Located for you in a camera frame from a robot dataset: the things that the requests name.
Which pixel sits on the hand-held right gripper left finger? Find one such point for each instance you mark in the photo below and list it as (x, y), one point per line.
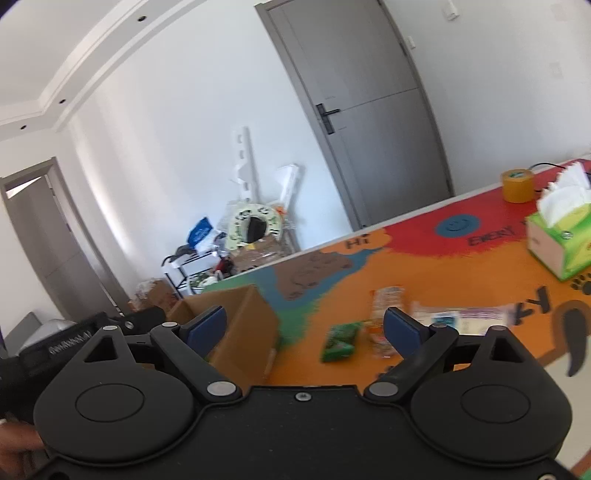
(207, 328)

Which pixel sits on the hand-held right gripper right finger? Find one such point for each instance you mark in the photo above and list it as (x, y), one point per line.
(406, 330)

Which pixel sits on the brown cardboard box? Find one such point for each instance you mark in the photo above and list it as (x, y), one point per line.
(240, 332)

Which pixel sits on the person's left hand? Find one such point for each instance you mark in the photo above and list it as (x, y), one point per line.
(16, 450)

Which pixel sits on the orange clear snack packet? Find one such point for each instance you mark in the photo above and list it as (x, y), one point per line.
(387, 304)

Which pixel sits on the black shoe rack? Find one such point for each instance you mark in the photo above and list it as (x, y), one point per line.
(184, 272)

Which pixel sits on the large white bread packet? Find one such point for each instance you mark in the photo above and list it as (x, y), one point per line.
(466, 318)

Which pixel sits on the small cardboard carton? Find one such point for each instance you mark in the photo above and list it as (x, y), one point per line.
(154, 295)

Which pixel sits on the dark green snack packet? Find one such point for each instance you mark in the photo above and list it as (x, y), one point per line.
(340, 342)

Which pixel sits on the brown printed carton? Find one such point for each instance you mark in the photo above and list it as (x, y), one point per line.
(258, 256)

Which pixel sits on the blue plastic bag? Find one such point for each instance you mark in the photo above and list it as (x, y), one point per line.
(199, 230)

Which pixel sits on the grey side door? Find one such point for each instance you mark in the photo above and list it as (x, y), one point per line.
(51, 244)

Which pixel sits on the white board piece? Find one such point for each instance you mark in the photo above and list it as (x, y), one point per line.
(288, 184)

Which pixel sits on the green tissue box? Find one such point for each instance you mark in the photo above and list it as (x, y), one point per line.
(565, 244)

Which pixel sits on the yellow tape roll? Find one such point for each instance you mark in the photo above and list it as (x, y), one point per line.
(518, 187)

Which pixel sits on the white slotted bracket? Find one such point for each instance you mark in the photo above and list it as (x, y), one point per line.
(244, 166)

